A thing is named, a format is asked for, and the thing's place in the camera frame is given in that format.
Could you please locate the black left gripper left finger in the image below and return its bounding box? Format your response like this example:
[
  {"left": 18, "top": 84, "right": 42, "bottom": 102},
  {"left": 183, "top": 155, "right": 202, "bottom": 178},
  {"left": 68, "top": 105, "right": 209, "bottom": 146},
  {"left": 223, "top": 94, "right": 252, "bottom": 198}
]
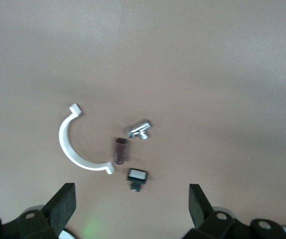
[{"left": 0, "top": 182, "right": 77, "bottom": 239}]

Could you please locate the chrome metal valve fitting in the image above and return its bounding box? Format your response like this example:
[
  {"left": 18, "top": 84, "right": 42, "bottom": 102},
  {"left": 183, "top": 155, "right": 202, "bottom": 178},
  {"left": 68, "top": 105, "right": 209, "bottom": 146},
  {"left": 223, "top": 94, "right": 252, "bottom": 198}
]
[{"left": 125, "top": 120, "right": 151, "bottom": 140}]

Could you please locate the black square white-faced push button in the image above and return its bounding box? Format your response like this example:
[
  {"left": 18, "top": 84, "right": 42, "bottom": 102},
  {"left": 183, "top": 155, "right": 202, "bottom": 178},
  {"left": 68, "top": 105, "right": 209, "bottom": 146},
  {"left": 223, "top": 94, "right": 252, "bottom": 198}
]
[{"left": 126, "top": 168, "right": 150, "bottom": 193}]

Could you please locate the dark brown cylinder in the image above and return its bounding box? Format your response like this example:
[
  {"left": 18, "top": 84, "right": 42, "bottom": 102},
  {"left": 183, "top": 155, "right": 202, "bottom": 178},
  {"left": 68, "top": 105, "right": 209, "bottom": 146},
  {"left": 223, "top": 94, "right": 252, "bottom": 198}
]
[{"left": 112, "top": 137, "right": 130, "bottom": 165}]

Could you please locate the white half-ring pipe clamp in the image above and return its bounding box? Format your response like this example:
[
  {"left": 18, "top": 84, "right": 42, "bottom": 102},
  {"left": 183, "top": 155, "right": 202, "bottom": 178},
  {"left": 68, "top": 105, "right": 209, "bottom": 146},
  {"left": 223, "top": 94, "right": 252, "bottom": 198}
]
[{"left": 58, "top": 103, "right": 115, "bottom": 175}]

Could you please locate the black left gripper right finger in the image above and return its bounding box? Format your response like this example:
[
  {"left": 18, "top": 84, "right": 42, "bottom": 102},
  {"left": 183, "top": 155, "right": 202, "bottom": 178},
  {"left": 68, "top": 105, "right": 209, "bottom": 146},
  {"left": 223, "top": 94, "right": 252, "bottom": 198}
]
[{"left": 182, "top": 183, "right": 286, "bottom": 239}]

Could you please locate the brown table mat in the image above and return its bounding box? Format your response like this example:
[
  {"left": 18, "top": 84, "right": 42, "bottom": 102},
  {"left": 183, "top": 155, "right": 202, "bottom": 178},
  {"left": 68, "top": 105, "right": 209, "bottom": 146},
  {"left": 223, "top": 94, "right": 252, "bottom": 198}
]
[{"left": 0, "top": 0, "right": 286, "bottom": 239}]

